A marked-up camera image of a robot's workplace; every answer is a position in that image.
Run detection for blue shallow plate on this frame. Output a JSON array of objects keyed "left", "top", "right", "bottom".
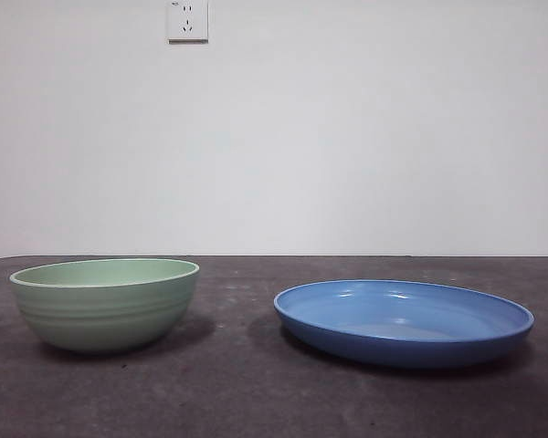
[{"left": 272, "top": 278, "right": 536, "bottom": 370}]

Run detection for green ribbed bowl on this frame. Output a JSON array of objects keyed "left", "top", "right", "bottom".
[{"left": 8, "top": 257, "right": 201, "bottom": 356}]

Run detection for white wall socket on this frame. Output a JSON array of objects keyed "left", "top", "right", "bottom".
[{"left": 166, "top": 0, "right": 210, "bottom": 46}]

